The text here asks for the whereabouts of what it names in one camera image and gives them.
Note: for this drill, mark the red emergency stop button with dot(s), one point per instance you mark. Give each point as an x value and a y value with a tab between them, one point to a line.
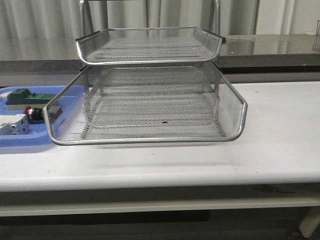
36	115

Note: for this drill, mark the blue plastic tray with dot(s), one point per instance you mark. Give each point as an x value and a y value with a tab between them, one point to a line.
37	133

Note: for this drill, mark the dark steel counter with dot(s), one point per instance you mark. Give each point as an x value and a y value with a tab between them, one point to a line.
262	53

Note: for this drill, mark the white circuit breaker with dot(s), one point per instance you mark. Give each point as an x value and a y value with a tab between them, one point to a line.
17	124

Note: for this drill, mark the green terminal block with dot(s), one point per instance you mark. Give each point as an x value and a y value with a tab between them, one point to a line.
22	97

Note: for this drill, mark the silver rack frame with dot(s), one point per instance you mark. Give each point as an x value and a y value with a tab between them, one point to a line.
86	20

